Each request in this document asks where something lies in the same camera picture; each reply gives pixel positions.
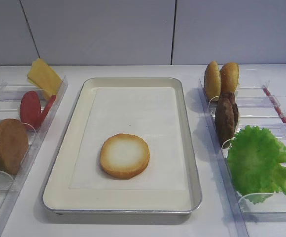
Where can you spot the brown meat patty front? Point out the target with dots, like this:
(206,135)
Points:
(224,120)

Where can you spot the brown meat patty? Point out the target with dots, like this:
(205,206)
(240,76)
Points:
(235,115)
(224,120)

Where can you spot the brown meat patty rear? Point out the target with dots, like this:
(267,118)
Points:
(235,115)

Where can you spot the red tomato slice right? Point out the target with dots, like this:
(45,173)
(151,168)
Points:
(45,111)

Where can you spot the red tomato slice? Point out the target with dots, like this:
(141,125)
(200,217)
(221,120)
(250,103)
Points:
(45,111)
(30,110)

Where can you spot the yellow cheese slices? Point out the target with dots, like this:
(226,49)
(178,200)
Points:
(45,78)

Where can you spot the red tomato slice left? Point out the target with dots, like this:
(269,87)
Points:
(30,110)

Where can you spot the green lettuce leaf in rack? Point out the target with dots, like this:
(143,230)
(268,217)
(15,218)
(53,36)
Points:
(257,162)

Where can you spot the white parchment paper sheet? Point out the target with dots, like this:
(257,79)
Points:
(150,113)

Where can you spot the toasted bun slice on tray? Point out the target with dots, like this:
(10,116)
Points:
(124,156)

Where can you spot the bun top left piece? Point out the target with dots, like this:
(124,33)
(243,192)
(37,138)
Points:
(212,81)

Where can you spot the bun piece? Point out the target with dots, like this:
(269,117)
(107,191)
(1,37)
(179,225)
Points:
(229,77)
(212,81)

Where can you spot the bun top right piece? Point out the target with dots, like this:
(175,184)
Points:
(229,77)

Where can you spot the clear acrylic right rack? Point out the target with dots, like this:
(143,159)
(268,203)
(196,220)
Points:
(259,214)

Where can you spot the clear acrylic rack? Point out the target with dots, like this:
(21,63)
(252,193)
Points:
(10,101)
(259,214)

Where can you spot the cream metal baking tray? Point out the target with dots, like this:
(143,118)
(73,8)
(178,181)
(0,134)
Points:
(59,197)

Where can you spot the brown bun bottom left rack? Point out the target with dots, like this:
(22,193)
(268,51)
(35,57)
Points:
(14,144)

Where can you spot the clear acrylic left rack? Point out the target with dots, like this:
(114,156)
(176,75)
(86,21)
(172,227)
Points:
(10,101)

